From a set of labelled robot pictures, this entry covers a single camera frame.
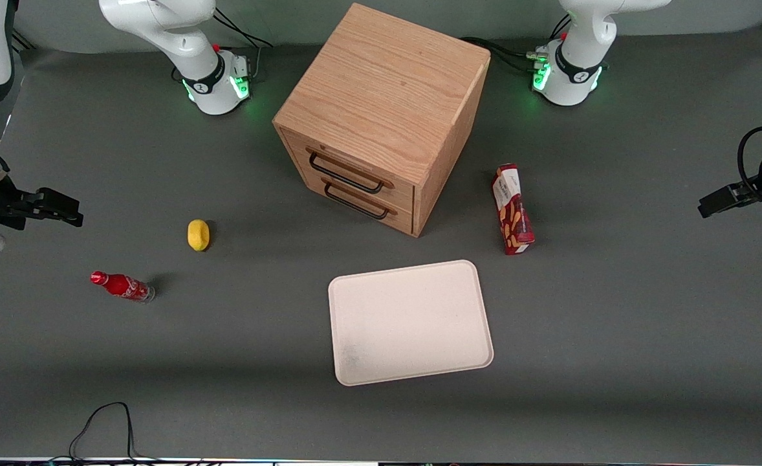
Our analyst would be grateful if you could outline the red cola bottle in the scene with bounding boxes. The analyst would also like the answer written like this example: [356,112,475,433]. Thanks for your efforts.
[90,271,156,303]

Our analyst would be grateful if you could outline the black arm base cable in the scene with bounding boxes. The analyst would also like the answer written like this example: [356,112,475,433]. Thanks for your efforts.
[213,6,273,82]
[462,13,573,74]

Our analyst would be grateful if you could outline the black metal drawer handle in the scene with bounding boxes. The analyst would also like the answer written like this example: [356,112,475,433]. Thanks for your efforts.
[308,151,386,195]
[323,181,391,221]

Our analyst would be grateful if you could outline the black left arm base cable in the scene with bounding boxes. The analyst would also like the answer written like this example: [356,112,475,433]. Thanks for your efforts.
[462,13,573,74]

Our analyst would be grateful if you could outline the yellow lemon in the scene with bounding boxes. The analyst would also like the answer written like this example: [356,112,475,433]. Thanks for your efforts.
[187,219,211,252]

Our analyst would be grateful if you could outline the wooden two-drawer cabinet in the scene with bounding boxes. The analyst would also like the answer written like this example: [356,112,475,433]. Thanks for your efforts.
[272,2,492,238]

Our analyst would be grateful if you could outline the red cookie box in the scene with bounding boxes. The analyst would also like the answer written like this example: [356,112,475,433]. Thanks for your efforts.
[492,163,536,256]

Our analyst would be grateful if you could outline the cream plastic tray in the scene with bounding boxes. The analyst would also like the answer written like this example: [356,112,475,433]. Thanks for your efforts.
[327,260,495,387]

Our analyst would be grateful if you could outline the black right arm base cable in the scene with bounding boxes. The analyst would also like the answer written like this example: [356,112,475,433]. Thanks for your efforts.
[213,6,273,82]

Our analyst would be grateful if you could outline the thin black looped cable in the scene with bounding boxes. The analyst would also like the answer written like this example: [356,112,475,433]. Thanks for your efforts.
[48,401,162,464]

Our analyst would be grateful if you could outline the wooden drawer front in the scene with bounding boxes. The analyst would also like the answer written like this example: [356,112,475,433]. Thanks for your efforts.
[282,129,416,208]
[300,170,415,236]

